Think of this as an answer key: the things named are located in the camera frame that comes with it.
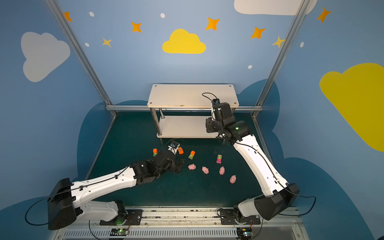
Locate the pink green toy truck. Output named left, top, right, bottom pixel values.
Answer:
left=216, top=155, right=223, bottom=164

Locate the orange yellow toy car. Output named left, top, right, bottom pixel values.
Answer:
left=178, top=147, right=184, bottom=155

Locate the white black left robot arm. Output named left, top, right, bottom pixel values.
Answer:
left=47, top=148, right=185, bottom=231

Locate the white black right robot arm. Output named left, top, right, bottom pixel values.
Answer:
left=206, top=99, right=300, bottom=223

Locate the white two-tier shelf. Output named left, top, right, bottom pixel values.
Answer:
left=147, top=84, right=239, bottom=139

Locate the pink toy pig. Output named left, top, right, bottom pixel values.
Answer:
left=219, top=167, right=225, bottom=175
left=188, top=164, right=196, bottom=170
left=230, top=175, right=237, bottom=184
left=202, top=167, right=209, bottom=174

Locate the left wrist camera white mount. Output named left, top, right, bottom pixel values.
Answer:
left=168, top=140, right=180, bottom=155

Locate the aluminium cage frame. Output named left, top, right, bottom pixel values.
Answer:
left=44, top=0, right=313, bottom=208

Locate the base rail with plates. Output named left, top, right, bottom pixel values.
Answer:
left=50, top=207, right=309, bottom=240

